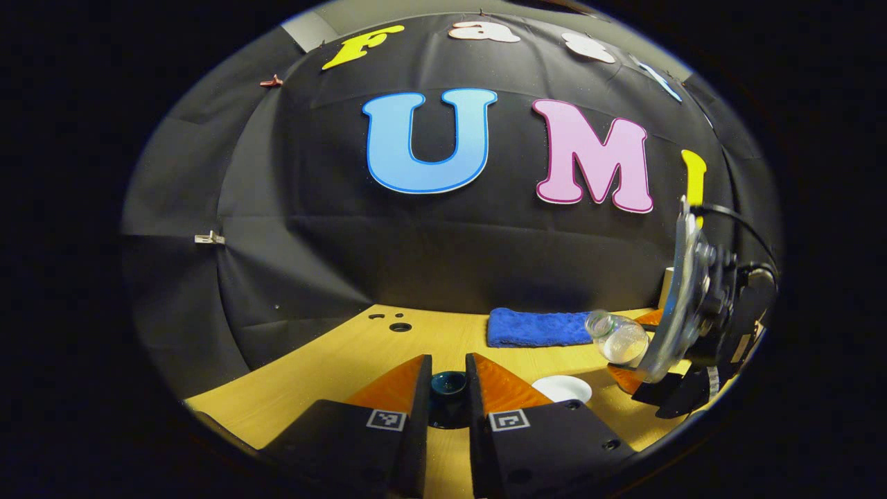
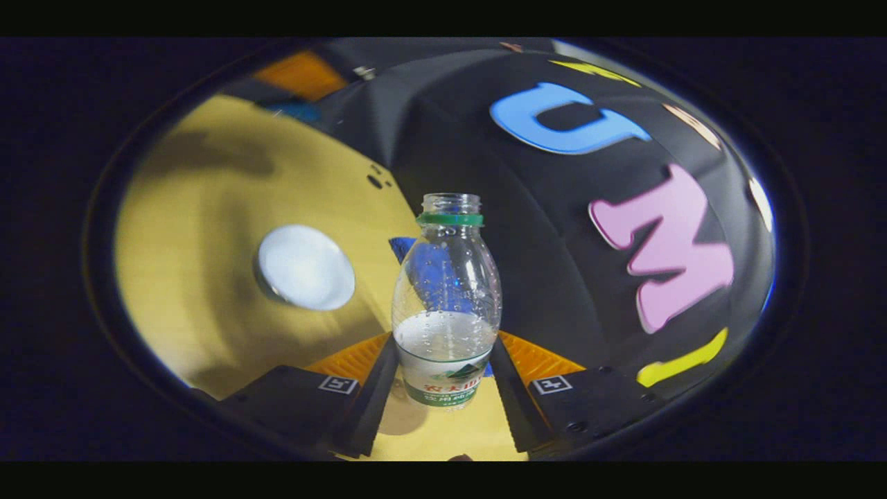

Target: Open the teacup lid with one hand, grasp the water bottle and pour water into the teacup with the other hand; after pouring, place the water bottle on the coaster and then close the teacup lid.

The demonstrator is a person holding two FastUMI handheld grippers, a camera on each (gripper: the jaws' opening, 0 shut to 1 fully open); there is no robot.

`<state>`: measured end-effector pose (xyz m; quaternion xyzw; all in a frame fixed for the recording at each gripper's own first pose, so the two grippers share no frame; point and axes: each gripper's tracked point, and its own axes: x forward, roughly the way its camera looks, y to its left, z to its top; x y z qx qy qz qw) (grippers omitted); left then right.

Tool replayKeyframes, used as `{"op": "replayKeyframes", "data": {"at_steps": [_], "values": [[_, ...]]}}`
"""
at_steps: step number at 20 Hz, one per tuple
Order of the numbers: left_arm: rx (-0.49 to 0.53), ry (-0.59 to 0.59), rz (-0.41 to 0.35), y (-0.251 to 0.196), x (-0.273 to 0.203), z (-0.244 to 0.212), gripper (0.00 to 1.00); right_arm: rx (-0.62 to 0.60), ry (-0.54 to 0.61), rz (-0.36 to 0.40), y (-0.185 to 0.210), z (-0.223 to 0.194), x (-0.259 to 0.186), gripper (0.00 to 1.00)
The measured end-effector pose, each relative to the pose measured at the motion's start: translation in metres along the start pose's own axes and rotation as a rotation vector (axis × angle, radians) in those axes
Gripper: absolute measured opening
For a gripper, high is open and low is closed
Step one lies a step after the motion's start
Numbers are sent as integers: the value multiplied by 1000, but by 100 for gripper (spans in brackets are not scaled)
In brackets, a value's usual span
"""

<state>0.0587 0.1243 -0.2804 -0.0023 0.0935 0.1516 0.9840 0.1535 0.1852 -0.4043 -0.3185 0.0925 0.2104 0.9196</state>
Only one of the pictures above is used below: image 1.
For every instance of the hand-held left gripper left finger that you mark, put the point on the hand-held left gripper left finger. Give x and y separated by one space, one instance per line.
414 443

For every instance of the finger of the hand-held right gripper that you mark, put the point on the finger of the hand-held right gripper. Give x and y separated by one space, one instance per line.
653 319
665 398

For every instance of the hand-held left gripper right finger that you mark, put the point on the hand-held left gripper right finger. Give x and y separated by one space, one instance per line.
478 443

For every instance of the clear plastic water bottle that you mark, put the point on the clear plastic water bottle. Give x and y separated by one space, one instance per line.
620 339

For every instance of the blue towel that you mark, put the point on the blue towel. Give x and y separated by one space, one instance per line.
537 328

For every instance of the black backdrop cloth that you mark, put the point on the black backdrop cloth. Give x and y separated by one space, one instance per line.
312 242

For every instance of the white cloth clip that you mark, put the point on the white cloth clip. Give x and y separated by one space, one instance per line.
209 238

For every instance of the pink cloth clip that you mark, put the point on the pink cloth clip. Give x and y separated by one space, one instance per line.
271 81

